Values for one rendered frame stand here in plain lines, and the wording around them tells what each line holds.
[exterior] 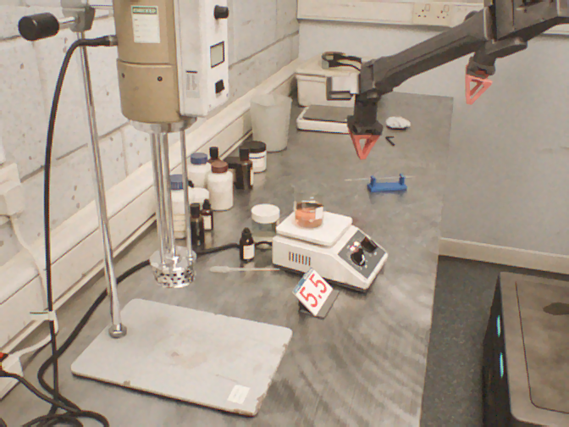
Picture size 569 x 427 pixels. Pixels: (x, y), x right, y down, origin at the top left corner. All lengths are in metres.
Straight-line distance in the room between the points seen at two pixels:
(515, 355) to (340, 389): 0.86
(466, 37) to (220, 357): 0.71
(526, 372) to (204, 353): 0.95
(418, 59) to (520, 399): 0.84
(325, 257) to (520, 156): 1.67
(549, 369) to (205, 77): 1.24
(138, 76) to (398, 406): 0.57
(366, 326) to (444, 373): 1.14
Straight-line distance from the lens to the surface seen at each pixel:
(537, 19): 1.05
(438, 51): 1.19
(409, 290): 1.12
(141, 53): 0.71
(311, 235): 1.09
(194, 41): 0.69
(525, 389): 1.59
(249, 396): 0.86
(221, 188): 1.36
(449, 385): 2.09
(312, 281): 1.06
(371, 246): 1.14
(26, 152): 1.04
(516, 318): 1.82
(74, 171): 1.15
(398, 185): 1.54
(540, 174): 2.68
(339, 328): 1.00
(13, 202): 0.99
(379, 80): 1.30
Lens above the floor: 1.35
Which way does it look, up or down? 26 degrees down
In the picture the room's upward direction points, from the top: 1 degrees clockwise
